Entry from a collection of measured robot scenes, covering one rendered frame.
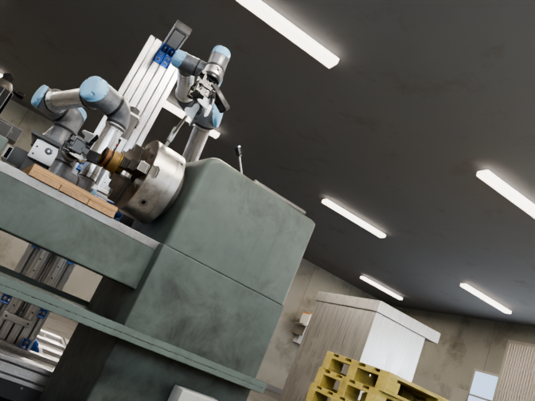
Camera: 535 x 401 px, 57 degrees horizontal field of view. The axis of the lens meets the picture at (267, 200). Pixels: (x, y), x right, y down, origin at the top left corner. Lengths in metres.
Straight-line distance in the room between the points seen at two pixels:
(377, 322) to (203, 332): 4.48
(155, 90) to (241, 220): 1.27
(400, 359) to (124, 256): 5.12
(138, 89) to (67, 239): 1.38
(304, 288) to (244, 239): 10.17
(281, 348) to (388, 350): 5.83
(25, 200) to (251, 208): 0.81
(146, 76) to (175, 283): 1.48
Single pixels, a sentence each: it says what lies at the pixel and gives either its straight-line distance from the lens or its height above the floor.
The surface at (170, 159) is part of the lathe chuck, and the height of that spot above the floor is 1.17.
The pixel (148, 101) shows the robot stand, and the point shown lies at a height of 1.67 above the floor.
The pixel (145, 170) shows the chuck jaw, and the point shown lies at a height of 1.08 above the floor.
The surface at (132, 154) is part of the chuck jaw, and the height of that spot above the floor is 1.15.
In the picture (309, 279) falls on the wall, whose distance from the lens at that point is 12.13.
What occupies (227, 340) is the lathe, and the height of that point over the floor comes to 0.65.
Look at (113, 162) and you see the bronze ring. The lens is 1.92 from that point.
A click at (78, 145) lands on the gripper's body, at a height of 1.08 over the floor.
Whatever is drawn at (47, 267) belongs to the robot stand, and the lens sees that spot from 2.67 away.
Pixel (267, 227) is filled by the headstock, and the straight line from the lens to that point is 1.99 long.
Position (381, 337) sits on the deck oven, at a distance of 6.30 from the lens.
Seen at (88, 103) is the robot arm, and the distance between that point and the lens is 2.27.
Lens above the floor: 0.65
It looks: 16 degrees up
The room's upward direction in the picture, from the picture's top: 24 degrees clockwise
